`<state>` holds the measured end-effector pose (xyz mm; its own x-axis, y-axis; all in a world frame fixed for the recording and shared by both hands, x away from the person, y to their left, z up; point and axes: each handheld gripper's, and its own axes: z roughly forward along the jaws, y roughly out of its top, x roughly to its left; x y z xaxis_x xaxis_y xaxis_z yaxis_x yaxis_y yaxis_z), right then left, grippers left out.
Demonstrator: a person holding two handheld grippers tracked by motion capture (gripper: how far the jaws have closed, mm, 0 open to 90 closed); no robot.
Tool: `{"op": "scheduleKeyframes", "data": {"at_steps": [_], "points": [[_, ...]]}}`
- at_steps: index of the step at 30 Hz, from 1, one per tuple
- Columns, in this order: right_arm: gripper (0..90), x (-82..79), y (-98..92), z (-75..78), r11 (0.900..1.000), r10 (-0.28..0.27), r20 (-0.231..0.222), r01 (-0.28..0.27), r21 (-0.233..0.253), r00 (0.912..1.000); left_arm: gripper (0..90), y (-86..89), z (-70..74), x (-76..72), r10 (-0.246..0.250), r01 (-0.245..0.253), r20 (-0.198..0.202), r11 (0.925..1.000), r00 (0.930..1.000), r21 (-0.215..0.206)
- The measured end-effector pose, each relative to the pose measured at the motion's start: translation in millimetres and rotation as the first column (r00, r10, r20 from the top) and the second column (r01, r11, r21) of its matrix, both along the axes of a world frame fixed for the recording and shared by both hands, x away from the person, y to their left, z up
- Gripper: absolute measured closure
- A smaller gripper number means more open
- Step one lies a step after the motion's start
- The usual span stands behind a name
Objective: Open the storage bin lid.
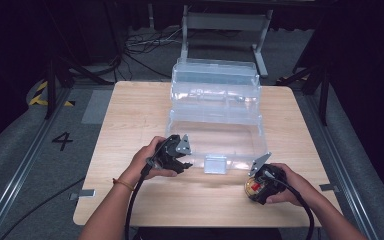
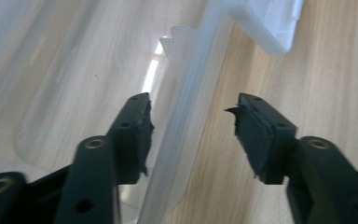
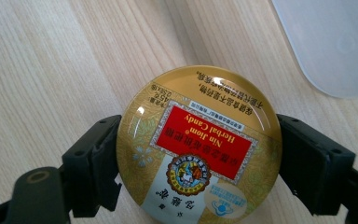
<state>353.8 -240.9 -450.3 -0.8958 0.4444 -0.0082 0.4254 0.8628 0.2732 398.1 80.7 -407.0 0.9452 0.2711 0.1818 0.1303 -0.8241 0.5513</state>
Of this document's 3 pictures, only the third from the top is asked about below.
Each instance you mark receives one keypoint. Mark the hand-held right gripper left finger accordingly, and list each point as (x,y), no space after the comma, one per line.
(90,168)

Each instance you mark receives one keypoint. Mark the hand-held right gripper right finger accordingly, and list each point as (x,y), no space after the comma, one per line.
(315,165)

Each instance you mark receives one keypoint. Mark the round gold candy tin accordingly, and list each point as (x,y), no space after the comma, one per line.
(199,146)

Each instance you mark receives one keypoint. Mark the translucent white plastic board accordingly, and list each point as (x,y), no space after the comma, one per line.
(332,43)

